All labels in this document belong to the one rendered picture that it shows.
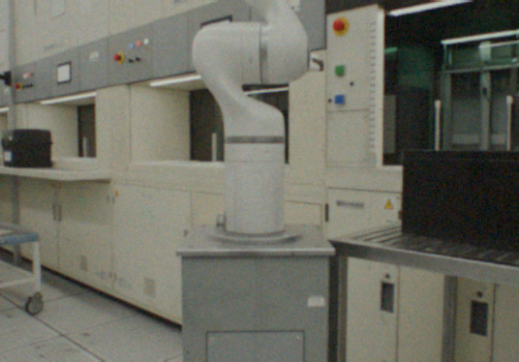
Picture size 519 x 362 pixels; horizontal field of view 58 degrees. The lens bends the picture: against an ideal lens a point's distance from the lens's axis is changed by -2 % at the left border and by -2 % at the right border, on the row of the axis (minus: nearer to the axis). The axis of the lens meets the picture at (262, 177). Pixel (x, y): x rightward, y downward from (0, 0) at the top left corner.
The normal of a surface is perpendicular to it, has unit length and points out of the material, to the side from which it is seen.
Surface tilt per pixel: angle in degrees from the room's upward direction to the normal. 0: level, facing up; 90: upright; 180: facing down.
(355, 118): 90
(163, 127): 90
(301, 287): 90
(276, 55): 105
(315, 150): 90
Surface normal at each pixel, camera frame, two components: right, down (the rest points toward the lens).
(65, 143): 0.73, 0.04
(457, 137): -0.69, 0.04
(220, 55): 0.02, 0.15
